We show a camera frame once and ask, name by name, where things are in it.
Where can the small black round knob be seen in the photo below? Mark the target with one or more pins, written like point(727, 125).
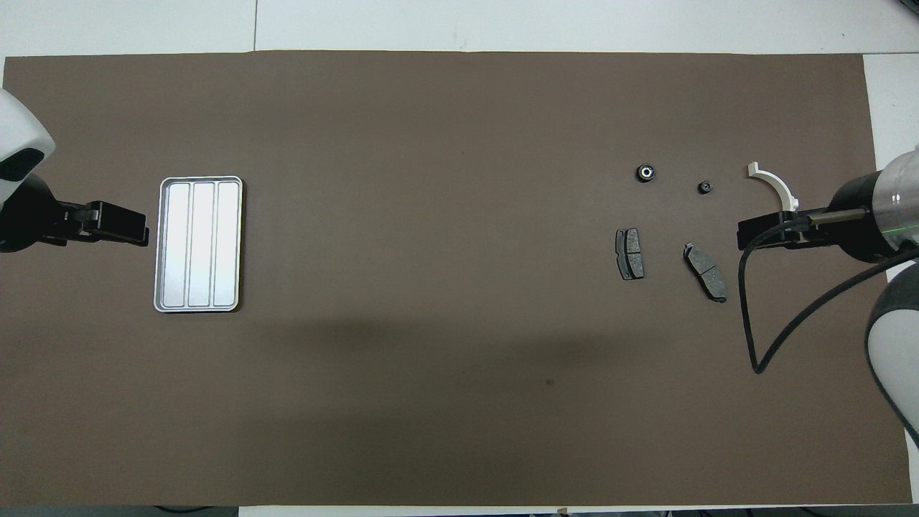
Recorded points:
point(645, 173)

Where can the small black bearing gear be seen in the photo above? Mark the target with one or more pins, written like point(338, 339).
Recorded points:
point(706, 187)

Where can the short dark brake pad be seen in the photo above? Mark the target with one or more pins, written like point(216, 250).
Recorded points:
point(631, 255)

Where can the silver metal tray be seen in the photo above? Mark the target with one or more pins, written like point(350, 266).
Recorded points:
point(194, 244)

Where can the brown table mat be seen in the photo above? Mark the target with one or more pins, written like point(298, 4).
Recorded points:
point(459, 359)

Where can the long dark brake pad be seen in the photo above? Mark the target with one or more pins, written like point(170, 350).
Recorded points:
point(707, 274)

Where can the white curved plastic bracket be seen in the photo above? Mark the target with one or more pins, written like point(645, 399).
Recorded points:
point(772, 178)

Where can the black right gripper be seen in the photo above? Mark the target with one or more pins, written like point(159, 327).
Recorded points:
point(858, 233)

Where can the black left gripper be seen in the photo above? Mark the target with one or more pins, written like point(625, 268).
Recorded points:
point(29, 215)

